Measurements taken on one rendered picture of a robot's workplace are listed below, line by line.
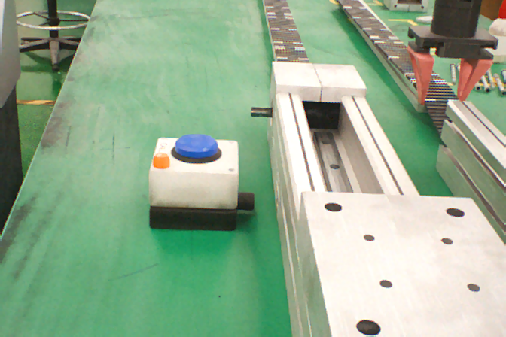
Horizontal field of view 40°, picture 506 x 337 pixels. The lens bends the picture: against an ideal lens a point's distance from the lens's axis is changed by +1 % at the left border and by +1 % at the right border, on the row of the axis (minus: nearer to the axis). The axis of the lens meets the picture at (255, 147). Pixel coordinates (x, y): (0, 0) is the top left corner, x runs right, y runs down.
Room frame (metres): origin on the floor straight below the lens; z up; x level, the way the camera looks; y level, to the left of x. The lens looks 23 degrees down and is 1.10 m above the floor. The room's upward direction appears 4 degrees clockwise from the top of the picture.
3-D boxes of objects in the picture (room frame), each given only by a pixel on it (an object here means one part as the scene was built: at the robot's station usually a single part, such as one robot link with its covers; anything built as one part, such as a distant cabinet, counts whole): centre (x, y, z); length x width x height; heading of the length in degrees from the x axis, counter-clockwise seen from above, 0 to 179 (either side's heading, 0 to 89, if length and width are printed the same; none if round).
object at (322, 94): (0.76, -0.05, 0.83); 0.12 x 0.09 x 0.10; 93
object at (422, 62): (0.90, -0.24, 0.85); 0.07 x 0.07 x 0.09; 3
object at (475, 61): (0.90, -0.26, 0.85); 0.07 x 0.07 x 0.09; 3
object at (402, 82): (1.40, -0.22, 0.79); 0.96 x 0.04 x 0.03; 3
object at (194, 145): (0.59, 0.06, 0.84); 0.04 x 0.04 x 0.02
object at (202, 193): (0.59, 0.05, 0.81); 0.10 x 0.08 x 0.06; 93
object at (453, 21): (0.90, -0.25, 0.92); 0.10 x 0.07 x 0.07; 93
